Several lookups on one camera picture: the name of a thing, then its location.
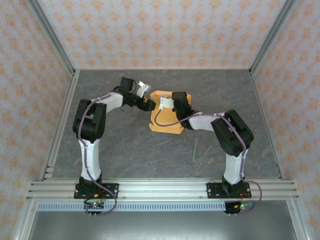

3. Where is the thin green stick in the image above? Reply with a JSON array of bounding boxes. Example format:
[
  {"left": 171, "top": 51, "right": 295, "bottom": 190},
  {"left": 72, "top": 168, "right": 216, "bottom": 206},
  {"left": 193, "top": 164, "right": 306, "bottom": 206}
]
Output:
[{"left": 191, "top": 137, "right": 198, "bottom": 160}]

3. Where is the grey metal sheet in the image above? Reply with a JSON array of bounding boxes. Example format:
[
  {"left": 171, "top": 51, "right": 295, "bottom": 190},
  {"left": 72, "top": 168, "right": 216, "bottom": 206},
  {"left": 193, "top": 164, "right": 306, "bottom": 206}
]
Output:
[{"left": 14, "top": 199, "right": 308, "bottom": 240}]

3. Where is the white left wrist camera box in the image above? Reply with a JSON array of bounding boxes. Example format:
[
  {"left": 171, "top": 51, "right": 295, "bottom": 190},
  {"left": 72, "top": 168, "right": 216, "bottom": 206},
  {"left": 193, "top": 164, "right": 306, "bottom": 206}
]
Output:
[{"left": 136, "top": 81, "right": 152, "bottom": 98}]

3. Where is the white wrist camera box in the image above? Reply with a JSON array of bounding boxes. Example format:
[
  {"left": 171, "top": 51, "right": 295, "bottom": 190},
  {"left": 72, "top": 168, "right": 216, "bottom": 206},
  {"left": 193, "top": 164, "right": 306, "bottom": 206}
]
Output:
[
  {"left": 158, "top": 95, "right": 175, "bottom": 111},
  {"left": 136, "top": 81, "right": 152, "bottom": 98}
]

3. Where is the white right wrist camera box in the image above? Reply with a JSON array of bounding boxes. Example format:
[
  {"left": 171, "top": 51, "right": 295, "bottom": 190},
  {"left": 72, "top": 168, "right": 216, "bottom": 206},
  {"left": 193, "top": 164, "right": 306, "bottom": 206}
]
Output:
[{"left": 158, "top": 95, "right": 175, "bottom": 111}]

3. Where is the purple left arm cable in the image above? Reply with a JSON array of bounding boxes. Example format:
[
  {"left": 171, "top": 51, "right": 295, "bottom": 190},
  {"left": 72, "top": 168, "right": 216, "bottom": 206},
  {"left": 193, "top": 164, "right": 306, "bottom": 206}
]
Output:
[{"left": 77, "top": 70, "right": 141, "bottom": 217}]

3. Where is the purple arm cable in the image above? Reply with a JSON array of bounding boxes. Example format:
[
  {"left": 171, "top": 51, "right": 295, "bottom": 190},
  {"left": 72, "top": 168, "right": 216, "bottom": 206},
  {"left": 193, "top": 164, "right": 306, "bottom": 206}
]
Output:
[
  {"left": 77, "top": 70, "right": 141, "bottom": 217},
  {"left": 153, "top": 106, "right": 263, "bottom": 216}
]

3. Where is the aluminium table side rail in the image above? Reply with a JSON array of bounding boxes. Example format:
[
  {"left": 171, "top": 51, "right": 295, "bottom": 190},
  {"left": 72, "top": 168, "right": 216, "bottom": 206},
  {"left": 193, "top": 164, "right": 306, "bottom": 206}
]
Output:
[
  {"left": 39, "top": 69, "right": 81, "bottom": 181},
  {"left": 249, "top": 71, "right": 285, "bottom": 181}
]

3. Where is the long aluminium base rail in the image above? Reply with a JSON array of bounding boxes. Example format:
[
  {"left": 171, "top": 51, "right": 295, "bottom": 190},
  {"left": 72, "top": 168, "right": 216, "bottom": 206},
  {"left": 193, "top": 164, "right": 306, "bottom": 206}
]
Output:
[{"left": 27, "top": 178, "right": 300, "bottom": 201}]

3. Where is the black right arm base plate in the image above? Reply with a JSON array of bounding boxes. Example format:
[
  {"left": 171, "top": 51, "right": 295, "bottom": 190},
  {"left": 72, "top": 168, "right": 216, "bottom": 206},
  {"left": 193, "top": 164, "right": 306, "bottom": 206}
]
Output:
[{"left": 206, "top": 181, "right": 251, "bottom": 200}]

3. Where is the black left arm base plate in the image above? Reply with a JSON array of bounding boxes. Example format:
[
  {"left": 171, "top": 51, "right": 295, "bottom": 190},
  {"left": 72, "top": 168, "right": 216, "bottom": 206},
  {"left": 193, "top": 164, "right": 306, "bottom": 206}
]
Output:
[{"left": 73, "top": 183, "right": 120, "bottom": 200}]

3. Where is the aluminium frame post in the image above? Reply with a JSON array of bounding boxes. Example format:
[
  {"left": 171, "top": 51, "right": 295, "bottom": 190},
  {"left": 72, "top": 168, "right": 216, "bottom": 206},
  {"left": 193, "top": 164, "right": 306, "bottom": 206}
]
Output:
[
  {"left": 26, "top": 0, "right": 77, "bottom": 77},
  {"left": 249, "top": 0, "right": 298, "bottom": 76}
]

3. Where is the white slotted cable duct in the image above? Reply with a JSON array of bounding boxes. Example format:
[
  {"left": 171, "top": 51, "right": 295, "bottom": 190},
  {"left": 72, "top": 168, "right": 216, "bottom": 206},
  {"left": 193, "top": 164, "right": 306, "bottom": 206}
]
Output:
[{"left": 37, "top": 201, "right": 227, "bottom": 213}]

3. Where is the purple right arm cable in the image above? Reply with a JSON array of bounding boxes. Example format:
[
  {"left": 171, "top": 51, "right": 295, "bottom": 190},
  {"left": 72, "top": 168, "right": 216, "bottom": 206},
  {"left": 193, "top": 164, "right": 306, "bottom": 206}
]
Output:
[{"left": 153, "top": 106, "right": 263, "bottom": 216}]

